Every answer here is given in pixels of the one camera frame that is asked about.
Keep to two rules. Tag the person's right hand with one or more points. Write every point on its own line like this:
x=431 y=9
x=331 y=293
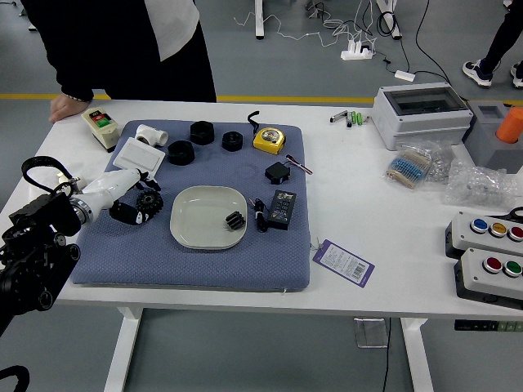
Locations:
x=67 y=108

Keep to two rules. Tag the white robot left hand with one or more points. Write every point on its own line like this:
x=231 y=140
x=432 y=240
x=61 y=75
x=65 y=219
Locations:
x=108 y=188

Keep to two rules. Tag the big black gear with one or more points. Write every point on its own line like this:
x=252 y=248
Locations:
x=150 y=203

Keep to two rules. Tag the small black gear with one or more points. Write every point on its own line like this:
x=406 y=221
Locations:
x=235 y=221

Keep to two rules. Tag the person's right forearm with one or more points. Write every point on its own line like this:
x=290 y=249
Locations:
x=69 y=77

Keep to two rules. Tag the big black plastic nut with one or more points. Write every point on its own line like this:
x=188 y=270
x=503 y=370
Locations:
x=180 y=153
x=202 y=133

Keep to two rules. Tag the small black plastic nut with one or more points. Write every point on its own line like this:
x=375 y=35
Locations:
x=232 y=141

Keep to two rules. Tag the grey three-button control box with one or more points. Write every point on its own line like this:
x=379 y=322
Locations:
x=461 y=239

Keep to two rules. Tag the grey two-button control box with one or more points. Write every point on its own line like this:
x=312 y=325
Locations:
x=478 y=281

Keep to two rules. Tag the clear plastic bag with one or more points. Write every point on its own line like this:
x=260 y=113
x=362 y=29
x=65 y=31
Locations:
x=92 y=169

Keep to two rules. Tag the white labelled adapter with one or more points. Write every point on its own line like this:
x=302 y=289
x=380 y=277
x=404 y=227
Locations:
x=61 y=177

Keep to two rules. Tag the white pipe tee fitting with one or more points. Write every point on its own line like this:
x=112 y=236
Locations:
x=149 y=134

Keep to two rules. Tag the person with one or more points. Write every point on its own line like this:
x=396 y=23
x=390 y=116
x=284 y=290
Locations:
x=500 y=41
x=122 y=61

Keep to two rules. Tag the white square dish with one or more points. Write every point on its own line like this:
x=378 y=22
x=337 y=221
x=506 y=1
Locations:
x=196 y=228

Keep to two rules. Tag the blue-grey quilted mat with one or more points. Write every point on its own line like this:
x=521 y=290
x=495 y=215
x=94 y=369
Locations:
x=212 y=265

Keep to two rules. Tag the white table leg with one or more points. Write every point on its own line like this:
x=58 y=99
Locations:
x=122 y=351
x=418 y=359

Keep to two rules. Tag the yellow tape measure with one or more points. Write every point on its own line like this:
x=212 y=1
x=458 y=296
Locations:
x=267 y=139

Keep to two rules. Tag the black digital display meter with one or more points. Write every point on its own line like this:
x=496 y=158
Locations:
x=282 y=210

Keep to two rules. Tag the white background desk leg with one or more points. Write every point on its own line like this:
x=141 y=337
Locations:
x=260 y=20
x=390 y=16

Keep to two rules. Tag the purple paper tag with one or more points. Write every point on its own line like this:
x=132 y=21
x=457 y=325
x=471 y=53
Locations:
x=343 y=263

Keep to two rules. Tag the white power strip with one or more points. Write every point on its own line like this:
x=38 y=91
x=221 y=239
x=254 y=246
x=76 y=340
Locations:
x=356 y=53

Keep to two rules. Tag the bag of blue resistors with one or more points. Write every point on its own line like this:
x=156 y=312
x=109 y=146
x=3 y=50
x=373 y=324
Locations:
x=408 y=167

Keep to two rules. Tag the white power adapter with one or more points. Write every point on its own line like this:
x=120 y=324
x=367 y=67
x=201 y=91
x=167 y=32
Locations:
x=404 y=75

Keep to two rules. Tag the clear bag of screws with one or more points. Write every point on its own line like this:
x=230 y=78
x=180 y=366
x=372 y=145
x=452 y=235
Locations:
x=441 y=165

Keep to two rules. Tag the bubble wrap bag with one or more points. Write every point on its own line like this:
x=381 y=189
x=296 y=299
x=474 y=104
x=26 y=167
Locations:
x=478 y=185

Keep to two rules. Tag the grey foam block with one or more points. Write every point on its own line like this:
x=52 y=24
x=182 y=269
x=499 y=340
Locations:
x=486 y=143

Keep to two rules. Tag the black table control panel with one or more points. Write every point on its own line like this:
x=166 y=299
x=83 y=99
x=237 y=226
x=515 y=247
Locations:
x=486 y=326

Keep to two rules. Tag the orange cylinder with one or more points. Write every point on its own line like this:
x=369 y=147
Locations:
x=510 y=126

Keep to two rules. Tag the cream red-green push-button switch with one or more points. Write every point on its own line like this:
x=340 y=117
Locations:
x=100 y=126

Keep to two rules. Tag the white wall switch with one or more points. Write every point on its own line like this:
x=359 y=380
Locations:
x=139 y=157

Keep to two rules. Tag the clear under-table bracket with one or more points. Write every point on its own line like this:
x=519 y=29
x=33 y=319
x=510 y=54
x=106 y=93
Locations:
x=369 y=332

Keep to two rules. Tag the grey electrical enclosure box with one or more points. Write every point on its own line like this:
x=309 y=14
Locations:
x=425 y=126

